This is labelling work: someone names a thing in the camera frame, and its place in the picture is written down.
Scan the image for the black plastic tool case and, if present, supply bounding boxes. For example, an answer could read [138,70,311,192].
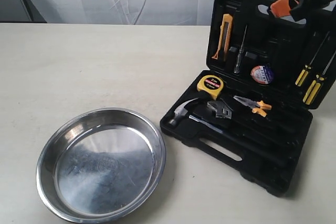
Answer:
[160,0,335,197]

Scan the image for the adjustable steel wrench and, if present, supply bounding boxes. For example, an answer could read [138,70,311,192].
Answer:
[207,99,233,120]

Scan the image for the yellow utility knife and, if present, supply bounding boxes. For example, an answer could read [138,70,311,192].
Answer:
[212,14,233,61]

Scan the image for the clear tester screwdriver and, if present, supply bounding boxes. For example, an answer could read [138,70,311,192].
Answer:
[234,25,248,74]

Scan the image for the electrical tape roll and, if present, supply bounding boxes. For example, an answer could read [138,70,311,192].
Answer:
[250,65,274,85]

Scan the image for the yellow black screwdriver left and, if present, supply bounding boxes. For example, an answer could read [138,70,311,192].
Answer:
[295,31,330,87]

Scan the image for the yellow black screwdriver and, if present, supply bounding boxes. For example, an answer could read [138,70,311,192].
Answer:
[295,31,330,87]
[302,52,335,105]

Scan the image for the yellow black screwdriver right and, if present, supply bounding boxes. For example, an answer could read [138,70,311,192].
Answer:
[302,52,335,105]

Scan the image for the yellow tape measure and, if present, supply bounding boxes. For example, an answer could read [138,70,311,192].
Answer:
[196,74,224,100]

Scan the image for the round steel bowl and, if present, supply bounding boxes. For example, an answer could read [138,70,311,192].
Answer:
[36,108,166,223]

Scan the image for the yellow handled pliers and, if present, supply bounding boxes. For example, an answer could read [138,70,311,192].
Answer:
[233,95,272,118]

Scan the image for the claw hammer black handle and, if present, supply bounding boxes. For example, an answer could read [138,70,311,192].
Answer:
[169,98,286,167]

